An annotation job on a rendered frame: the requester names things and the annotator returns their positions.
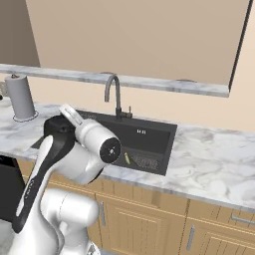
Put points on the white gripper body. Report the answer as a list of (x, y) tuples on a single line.
[(70, 113)]

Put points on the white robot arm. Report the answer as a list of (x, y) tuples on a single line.
[(58, 212)]

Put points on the black sink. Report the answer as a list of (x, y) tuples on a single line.
[(151, 139)]

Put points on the wooden panel under sink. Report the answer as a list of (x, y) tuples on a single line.
[(139, 194)]

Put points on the wooden base cabinet door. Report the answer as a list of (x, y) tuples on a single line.
[(142, 225), (222, 240)]

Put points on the dark grey tap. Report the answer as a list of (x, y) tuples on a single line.
[(117, 96)]

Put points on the grey paper towel roll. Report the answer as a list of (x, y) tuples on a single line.
[(20, 96)]

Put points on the yellow green sponge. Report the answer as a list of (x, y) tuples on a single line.
[(127, 158)]

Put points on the marble ledge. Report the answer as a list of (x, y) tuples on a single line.
[(149, 83)]

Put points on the wooden drawer front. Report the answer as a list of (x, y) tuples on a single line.
[(212, 212)]

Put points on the beige wall cabinet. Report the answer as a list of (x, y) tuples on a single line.
[(139, 36)]

